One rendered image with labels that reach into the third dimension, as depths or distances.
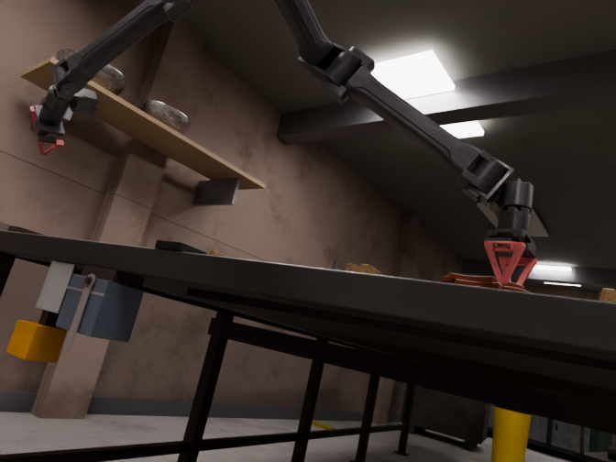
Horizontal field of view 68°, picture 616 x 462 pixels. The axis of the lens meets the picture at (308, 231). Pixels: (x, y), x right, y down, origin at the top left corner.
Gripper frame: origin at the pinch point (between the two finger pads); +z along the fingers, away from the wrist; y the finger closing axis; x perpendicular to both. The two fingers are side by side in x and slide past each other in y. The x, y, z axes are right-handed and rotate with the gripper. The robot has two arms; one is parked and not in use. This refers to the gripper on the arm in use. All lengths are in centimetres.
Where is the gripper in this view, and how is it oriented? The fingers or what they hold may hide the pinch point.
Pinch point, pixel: (508, 284)
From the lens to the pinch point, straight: 92.7
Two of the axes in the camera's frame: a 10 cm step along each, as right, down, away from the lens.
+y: -5.7, -3.1, -7.6
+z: -2.0, 9.5, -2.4
